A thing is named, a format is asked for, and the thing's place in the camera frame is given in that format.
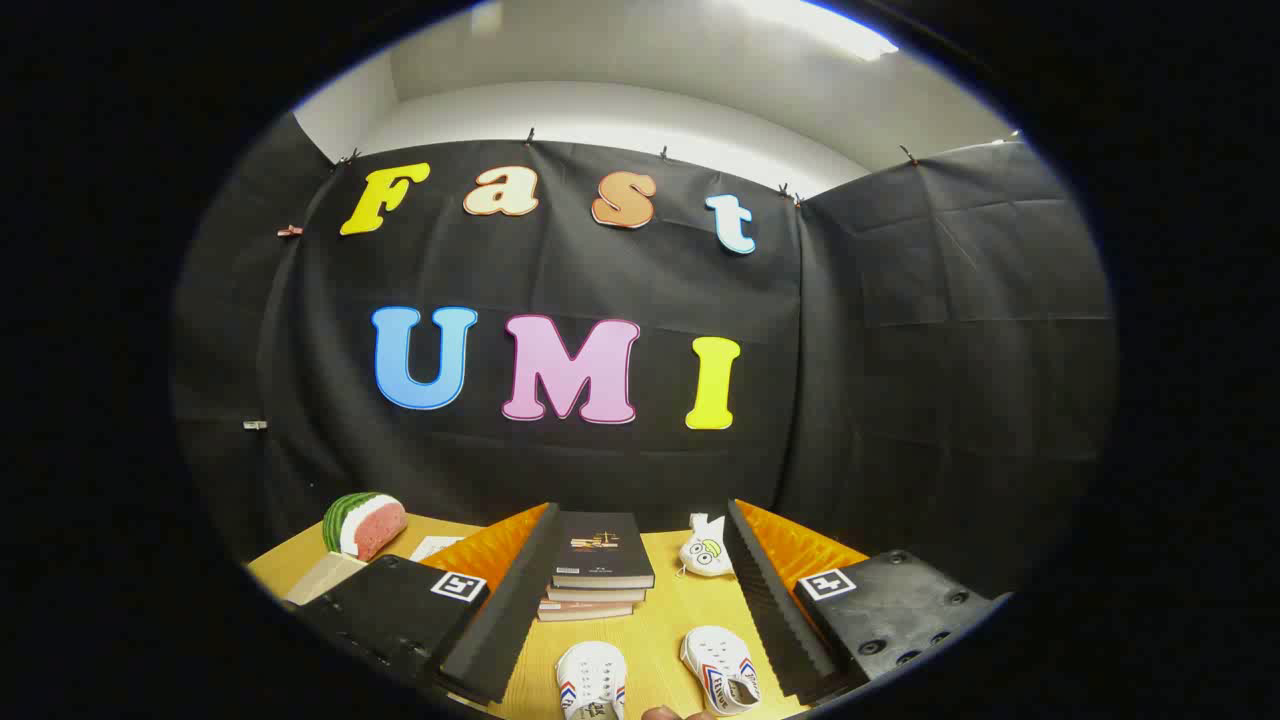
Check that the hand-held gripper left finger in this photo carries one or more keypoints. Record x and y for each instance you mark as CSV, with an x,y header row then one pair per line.
x,y
500,620

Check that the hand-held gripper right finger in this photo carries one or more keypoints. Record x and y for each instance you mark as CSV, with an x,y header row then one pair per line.
x,y
775,610

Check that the white shoe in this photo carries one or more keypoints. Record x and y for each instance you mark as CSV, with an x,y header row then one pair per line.
x,y
720,668
592,680

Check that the reddish brown cover book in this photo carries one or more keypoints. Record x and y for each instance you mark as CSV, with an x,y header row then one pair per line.
x,y
585,611

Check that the white plush pouch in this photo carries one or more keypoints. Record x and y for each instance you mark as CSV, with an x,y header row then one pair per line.
x,y
706,552

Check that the white portrait cover book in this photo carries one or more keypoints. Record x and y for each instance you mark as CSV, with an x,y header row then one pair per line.
x,y
435,547

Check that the black cover book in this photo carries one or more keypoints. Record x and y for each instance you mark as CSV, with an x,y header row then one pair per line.
x,y
600,548

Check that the watermelon slice toy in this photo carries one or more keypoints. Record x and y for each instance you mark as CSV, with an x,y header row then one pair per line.
x,y
365,525

